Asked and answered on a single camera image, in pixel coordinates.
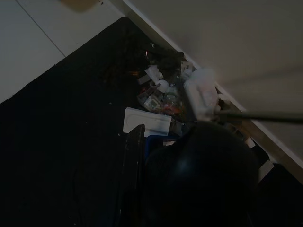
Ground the white plastic bottle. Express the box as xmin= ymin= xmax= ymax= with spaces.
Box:
xmin=183 ymin=68 xmax=220 ymax=120

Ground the clear plastic bottle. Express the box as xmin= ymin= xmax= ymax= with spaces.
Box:
xmin=164 ymin=85 xmax=182 ymax=108

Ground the small white timer device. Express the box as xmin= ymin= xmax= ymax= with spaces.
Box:
xmin=143 ymin=97 xmax=160 ymax=111

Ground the white round cap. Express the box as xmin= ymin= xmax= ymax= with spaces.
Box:
xmin=157 ymin=79 xmax=169 ymax=92

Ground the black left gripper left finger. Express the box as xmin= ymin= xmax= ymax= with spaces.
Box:
xmin=117 ymin=124 xmax=146 ymax=227

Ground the white foam tray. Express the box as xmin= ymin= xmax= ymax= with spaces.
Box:
xmin=123 ymin=106 xmax=172 ymax=137

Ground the black floor mat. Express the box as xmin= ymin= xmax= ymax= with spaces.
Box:
xmin=0 ymin=16 xmax=269 ymax=227

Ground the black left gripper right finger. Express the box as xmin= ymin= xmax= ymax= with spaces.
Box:
xmin=143 ymin=122 xmax=260 ymax=227

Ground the crumpled white paper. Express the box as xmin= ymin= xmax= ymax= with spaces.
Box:
xmin=143 ymin=65 xmax=164 ymax=84

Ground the blue long-handled dustpan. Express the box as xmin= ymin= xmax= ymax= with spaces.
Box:
xmin=144 ymin=133 xmax=183 ymax=156

